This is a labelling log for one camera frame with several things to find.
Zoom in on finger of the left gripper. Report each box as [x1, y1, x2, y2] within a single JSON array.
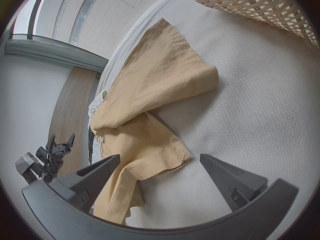
[[46, 134, 56, 152], [66, 133, 75, 151]]

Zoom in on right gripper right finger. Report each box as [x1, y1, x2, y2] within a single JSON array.
[[200, 153, 269, 213]]

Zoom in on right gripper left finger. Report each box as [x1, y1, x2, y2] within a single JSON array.
[[53, 154, 121, 213]]

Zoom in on tan shorts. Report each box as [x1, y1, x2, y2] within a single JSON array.
[[89, 18, 219, 226]]

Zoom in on black garment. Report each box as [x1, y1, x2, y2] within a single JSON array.
[[87, 128, 97, 164]]

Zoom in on pale blue garment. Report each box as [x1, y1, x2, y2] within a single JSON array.
[[92, 136, 103, 162]]

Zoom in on white garment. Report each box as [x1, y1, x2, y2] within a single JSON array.
[[87, 91, 108, 129]]

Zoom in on round woven basket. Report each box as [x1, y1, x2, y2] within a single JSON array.
[[181, 0, 319, 47]]

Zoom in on window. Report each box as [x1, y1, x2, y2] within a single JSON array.
[[12, 0, 180, 59]]

